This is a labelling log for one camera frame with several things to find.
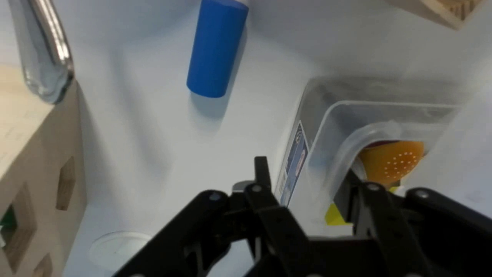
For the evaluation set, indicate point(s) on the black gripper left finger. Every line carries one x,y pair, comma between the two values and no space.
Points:
255,231

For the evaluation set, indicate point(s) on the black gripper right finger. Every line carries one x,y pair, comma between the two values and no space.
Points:
409,241

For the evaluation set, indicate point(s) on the small wooden box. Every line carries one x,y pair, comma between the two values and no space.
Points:
445,10

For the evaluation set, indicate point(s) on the clear plastic container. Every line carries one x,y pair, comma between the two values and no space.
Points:
327,128

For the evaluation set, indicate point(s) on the yellow block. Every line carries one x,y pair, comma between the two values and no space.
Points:
335,216

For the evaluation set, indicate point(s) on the orange dotted disc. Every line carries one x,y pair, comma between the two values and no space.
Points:
392,162

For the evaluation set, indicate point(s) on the white flat disc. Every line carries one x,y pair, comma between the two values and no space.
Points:
115,251

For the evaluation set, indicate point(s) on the blue cylinder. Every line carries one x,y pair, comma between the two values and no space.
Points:
215,51

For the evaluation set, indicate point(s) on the wooden shape sorter cube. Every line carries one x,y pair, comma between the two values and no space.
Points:
35,170

